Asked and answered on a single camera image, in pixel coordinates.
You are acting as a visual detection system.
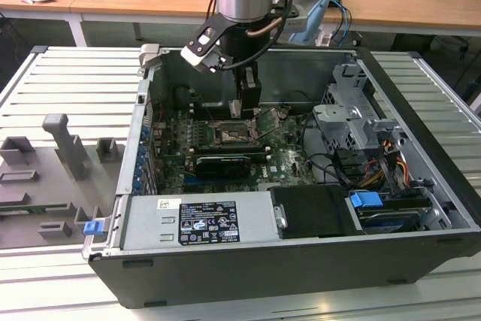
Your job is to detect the low-profile graphics card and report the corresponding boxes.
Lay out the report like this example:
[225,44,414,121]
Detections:
[194,154,252,180]

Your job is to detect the CPU socket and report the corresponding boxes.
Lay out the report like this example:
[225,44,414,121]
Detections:
[210,118,264,148]

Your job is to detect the grey plastic case handle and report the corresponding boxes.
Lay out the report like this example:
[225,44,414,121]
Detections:
[138,42,163,71]

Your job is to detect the black open PC case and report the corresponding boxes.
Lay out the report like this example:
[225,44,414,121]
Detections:
[86,44,481,310]

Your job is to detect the black plastic shroud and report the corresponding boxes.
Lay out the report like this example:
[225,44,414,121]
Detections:
[269,183,357,240]

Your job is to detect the silver finned heatsink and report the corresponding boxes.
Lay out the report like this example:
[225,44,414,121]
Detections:
[282,147,304,167]

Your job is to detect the copper-coloured hose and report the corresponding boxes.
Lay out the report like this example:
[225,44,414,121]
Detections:
[246,17,283,39]

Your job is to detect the yellow red power wires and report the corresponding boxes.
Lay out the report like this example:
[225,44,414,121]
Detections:
[359,139,410,189]

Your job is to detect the hard disk in blue carrier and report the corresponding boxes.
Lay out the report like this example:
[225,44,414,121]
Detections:
[348,191,429,235]

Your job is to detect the blue cable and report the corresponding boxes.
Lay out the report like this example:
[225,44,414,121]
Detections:
[323,0,353,44]

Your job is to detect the grey parts rack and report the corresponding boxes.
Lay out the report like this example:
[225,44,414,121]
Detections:
[0,112,128,251]

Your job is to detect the green motherboard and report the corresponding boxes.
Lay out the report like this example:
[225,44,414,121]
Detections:
[150,104,320,193]

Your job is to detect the green RAM stick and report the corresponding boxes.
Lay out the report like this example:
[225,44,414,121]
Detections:
[0,204,52,213]

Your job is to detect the silver metal disk cage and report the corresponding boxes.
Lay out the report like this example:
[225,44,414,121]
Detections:
[310,62,409,159]

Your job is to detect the blue case latch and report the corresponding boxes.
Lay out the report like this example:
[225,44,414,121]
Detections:
[83,220,104,238]

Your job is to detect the blue expansion slot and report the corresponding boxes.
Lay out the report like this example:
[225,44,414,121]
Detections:
[183,180,260,191]

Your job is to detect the thin red wire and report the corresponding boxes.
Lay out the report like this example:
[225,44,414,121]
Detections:
[147,98,163,121]

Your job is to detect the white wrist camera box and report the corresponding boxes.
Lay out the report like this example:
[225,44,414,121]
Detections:
[179,14,241,73]

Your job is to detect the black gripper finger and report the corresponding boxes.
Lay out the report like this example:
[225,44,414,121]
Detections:
[240,67,263,119]

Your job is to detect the metal socket cover frame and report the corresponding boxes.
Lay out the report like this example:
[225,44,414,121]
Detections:
[256,107,283,140]

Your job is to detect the silver power supply unit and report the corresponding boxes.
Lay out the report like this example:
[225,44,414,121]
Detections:
[120,189,282,251]

